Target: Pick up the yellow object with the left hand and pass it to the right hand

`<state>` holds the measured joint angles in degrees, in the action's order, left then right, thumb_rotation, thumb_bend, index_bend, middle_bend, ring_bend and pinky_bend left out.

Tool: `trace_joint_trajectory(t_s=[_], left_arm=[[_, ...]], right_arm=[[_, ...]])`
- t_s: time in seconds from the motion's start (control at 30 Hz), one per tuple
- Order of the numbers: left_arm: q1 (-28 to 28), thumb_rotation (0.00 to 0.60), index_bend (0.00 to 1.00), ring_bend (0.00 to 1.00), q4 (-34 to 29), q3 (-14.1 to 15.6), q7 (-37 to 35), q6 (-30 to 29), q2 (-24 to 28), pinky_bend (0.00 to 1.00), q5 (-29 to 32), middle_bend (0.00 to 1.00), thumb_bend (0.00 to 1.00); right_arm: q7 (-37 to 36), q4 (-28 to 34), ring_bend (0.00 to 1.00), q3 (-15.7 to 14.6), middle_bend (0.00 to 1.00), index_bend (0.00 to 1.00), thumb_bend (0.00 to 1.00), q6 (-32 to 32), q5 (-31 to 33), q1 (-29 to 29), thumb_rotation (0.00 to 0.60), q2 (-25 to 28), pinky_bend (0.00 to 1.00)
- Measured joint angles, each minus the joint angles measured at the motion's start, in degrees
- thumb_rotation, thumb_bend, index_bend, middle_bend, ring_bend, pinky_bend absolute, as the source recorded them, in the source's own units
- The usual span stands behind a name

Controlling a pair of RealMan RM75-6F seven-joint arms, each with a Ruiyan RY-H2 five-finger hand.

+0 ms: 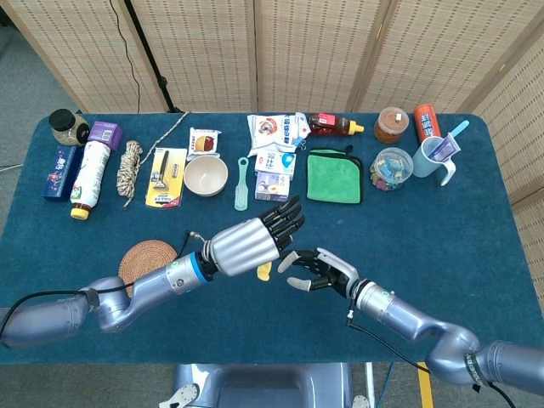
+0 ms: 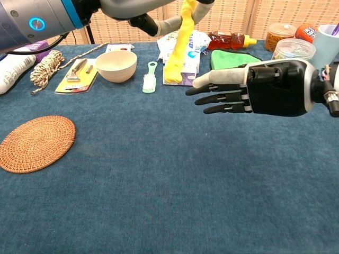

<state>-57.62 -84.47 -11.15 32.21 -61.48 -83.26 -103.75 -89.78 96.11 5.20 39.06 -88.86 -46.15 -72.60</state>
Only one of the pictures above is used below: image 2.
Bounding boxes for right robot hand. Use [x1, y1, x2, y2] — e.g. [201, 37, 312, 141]
[185, 59, 318, 117]

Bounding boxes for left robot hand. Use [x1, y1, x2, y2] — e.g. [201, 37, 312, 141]
[99, 0, 216, 38]

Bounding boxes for yellow rubbery stick toy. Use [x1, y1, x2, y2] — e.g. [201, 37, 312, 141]
[164, 0, 198, 84]

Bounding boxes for small white snack packet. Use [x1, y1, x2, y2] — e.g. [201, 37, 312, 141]
[105, 43, 135, 53]

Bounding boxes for clear jar of binder clips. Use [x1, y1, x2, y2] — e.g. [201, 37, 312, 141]
[272, 38, 317, 63]

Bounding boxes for black stand pole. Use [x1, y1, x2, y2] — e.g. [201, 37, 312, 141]
[85, 24, 95, 44]

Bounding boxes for jar of rubber bands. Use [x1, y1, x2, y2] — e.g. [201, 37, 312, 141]
[264, 22, 298, 53]

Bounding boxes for green microfiber cloth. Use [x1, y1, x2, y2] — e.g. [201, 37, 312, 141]
[210, 49, 263, 71]

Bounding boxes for beige bowl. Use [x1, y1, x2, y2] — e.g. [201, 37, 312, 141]
[94, 50, 138, 84]

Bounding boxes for orange can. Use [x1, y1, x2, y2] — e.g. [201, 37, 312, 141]
[295, 23, 318, 44]

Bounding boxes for light blue cup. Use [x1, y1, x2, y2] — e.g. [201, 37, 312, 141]
[311, 24, 339, 66]

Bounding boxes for honey bottle yellow cap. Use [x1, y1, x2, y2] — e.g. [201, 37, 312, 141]
[207, 31, 258, 50]

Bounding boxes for white printed bag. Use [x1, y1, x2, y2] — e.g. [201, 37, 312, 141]
[156, 29, 212, 58]

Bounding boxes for white and blue carton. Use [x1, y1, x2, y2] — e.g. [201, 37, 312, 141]
[158, 50, 201, 74]

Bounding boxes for bamboo folding screen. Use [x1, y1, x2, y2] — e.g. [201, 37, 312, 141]
[44, 0, 339, 46]

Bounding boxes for razor in yellow blister pack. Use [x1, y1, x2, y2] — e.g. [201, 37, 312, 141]
[55, 58, 99, 94]

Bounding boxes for purple and white carton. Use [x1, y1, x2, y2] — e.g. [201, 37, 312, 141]
[162, 63, 198, 87]

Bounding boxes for purple cardboard box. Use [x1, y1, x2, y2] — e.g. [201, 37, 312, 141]
[20, 40, 51, 64]

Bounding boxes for white drink bottle yellow cap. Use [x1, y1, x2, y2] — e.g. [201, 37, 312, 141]
[0, 54, 37, 95]

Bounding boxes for blue velvet tablecloth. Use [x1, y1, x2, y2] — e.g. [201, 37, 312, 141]
[0, 41, 339, 254]

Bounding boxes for round woven rattan coaster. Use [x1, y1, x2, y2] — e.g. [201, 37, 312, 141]
[0, 115, 77, 174]

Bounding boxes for green handled brush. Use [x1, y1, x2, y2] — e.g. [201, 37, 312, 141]
[142, 61, 158, 94]

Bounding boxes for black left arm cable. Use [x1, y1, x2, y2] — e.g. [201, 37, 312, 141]
[5, 31, 71, 56]

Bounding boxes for coiled braided rope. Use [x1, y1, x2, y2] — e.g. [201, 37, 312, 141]
[30, 42, 110, 96]

